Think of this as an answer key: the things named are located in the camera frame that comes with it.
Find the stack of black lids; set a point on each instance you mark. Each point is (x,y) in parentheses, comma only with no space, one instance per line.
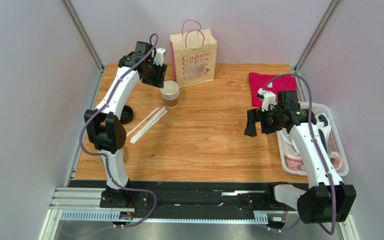
(127,115)

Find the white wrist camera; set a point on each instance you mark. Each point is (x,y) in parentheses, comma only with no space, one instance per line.
(159,55)
(267,98)

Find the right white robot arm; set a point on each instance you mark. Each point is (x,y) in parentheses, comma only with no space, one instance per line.
(312,156)

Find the white plastic laundry basket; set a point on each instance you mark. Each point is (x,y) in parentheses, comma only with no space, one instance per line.
(335,139)

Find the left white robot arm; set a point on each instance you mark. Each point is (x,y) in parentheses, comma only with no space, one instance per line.
(104,126)

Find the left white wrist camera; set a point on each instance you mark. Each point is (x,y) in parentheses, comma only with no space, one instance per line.
(159,55)

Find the wrapped straw middle right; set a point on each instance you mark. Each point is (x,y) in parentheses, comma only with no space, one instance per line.
(148,125)

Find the white and pink clothes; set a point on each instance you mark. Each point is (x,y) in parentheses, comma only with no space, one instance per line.
(292,157)

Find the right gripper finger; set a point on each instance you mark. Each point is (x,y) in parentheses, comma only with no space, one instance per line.
(253,116)
(250,130)

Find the folded red t-shirt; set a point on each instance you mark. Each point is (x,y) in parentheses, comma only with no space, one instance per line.
(258,81)

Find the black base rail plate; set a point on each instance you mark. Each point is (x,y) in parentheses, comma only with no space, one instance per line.
(196,200)

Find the wrapped straw far left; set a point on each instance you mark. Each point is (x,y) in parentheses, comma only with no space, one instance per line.
(141,122)

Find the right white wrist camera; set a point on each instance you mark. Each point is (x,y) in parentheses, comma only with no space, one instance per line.
(267,98)

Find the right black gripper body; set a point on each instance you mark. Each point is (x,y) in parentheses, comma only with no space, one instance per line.
(261,121)

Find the wrapped straw middle left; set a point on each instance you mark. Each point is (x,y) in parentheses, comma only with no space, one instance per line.
(147,123)

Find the beige Cakes paper bag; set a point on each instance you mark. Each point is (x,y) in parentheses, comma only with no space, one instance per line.
(194,54)

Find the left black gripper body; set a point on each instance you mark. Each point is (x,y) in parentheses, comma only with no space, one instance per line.
(155,75)

